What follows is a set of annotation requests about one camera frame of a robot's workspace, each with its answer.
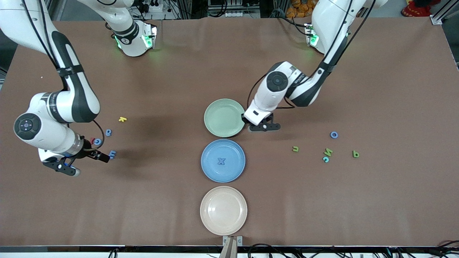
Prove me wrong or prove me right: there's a red plush object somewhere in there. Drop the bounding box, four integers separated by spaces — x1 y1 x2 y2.
401 0 436 17

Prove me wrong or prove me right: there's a brown table cover sheet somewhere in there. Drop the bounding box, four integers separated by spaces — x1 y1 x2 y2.
0 16 459 248

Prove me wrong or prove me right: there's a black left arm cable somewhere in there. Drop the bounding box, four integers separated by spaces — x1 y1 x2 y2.
247 0 376 110

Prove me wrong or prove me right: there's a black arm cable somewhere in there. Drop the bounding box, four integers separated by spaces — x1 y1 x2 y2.
22 0 105 149
247 0 376 110

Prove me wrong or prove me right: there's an aluminium frame post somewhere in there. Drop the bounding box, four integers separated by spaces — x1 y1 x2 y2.
430 0 459 25

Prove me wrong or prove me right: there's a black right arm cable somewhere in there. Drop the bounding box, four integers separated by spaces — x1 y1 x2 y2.
22 0 105 149

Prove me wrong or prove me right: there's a black floor cable bundle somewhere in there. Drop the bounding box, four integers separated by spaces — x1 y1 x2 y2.
247 243 363 258

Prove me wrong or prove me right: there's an orange packets pile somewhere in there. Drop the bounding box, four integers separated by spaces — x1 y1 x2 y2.
286 0 315 19

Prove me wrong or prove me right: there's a blue plate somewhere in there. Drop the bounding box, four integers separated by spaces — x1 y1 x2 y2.
201 139 246 183

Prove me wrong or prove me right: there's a white power strip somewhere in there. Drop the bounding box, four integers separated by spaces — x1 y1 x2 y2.
225 10 259 18
142 0 167 13

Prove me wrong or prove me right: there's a beige plate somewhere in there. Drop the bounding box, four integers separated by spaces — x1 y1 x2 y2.
200 186 248 236

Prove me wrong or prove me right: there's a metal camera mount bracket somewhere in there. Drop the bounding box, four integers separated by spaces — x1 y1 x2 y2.
222 235 243 258

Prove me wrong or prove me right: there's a green plate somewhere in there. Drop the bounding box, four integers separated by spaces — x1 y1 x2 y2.
204 99 246 138

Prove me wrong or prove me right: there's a black base cable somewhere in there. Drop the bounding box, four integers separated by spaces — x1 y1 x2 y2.
278 14 309 36
104 21 117 40

